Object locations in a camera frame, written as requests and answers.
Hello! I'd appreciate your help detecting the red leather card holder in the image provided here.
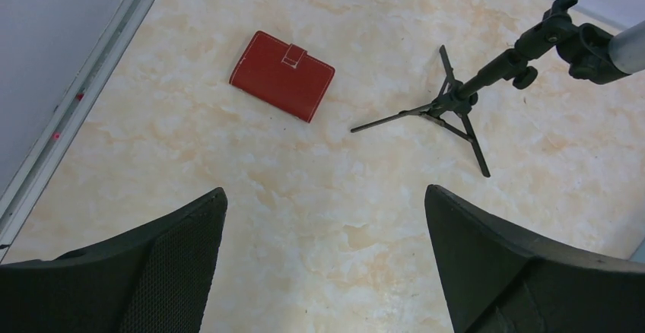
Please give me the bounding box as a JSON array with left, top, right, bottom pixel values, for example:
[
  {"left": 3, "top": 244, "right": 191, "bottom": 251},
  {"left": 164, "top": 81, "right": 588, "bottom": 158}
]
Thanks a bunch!
[{"left": 229, "top": 30, "right": 335, "bottom": 123}]

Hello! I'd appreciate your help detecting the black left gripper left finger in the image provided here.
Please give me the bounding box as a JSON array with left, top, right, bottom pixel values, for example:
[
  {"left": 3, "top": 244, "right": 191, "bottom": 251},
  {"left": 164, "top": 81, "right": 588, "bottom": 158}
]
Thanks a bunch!
[{"left": 1, "top": 188, "right": 227, "bottom": 332}]

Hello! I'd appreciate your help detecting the black tripod stand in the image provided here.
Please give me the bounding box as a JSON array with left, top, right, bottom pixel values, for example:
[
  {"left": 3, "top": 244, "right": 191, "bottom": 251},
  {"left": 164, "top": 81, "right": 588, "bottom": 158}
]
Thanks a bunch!
[{"left": 352, "top": 0, "right": 629, "bottom": 177}]

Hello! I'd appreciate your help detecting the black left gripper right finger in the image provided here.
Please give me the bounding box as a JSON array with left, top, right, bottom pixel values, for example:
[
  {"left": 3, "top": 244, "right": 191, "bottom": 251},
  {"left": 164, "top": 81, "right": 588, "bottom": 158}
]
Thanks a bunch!
[{"left": 424, "top": 185, "right": 644, "bottom": 332}]

